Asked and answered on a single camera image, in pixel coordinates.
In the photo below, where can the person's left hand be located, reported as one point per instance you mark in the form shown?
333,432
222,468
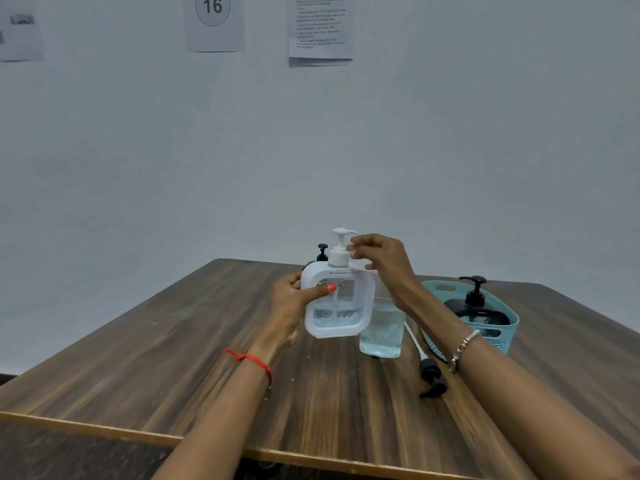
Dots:
287,309

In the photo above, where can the person's right hand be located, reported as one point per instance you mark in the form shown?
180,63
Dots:
392,264

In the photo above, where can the white square dispenser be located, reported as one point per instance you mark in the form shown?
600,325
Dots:
367,294

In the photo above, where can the tall clear plastic bottle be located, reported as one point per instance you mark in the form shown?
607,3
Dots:
382,324

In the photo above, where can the small black pump head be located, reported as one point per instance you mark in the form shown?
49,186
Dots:
322,253

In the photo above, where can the black pump with short tube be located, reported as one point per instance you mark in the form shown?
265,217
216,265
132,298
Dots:
475,294

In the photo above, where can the black pump with long tube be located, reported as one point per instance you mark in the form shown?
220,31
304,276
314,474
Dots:
431,374

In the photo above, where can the person's right forearm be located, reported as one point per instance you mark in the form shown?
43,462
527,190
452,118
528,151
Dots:
525,394

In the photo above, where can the person's left forearm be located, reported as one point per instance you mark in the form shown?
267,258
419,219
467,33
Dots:
220,419

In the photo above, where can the teal plastic basket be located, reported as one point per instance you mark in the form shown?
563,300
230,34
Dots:
507,339

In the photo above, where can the paper sheet with text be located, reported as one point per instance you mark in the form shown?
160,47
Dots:
322,24

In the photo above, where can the paper sheet with circle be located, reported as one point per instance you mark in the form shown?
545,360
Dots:
215,34

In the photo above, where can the plain grey paper sheet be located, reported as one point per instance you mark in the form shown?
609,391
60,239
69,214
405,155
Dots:
20,39

